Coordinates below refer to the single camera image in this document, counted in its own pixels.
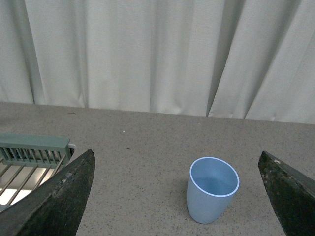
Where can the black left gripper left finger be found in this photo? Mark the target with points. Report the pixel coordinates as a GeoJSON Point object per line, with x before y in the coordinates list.
{"type": "Point", "coordinates": [56, 207]}

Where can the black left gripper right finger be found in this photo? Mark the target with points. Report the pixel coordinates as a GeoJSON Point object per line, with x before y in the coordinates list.
{"type": "Point", "coordinates": [291, 194]}

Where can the light blue plastic cup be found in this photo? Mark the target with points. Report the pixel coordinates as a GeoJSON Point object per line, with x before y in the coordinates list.
{"type": "Point", "coordinates": [212, 185]}

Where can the green dish drying rack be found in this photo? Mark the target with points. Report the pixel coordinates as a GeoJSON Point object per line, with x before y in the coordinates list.
{"type": "Point", "coordinates": [27, 161]}

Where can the white pleated curtain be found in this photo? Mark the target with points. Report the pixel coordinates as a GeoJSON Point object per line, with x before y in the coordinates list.
{"type": "Point", "coordinates": [247, 59]}

